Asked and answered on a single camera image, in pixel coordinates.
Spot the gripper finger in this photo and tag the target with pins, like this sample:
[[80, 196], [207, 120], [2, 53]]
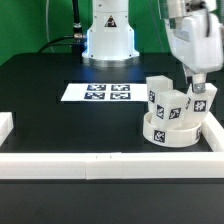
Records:
[[199, 82]]

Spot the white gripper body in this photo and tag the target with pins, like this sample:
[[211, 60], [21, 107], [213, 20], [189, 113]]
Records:
[[190, 45]]

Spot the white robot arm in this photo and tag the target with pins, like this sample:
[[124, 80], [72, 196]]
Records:
[[110, 39]]

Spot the white marker sheet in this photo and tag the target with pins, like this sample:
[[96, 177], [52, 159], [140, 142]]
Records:
[[105, 92]]

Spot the white right fence wall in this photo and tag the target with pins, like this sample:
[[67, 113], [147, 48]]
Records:
[[213, 132]]

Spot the white fence wall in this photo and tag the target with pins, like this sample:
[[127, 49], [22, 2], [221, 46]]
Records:
[[6, 125], [89, 166], [213, 132]]

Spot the black cable vertical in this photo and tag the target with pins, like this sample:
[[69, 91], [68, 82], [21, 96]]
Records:
[[76, 17]]

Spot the white front fence wall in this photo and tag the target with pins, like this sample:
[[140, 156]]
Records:
[[89, 166]]

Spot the black cable horizontal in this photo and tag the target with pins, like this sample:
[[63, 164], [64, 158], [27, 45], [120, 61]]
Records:
[[76, 42]]

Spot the white left fence wall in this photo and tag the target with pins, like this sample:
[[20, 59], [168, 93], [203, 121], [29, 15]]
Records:
[[6, 125]]

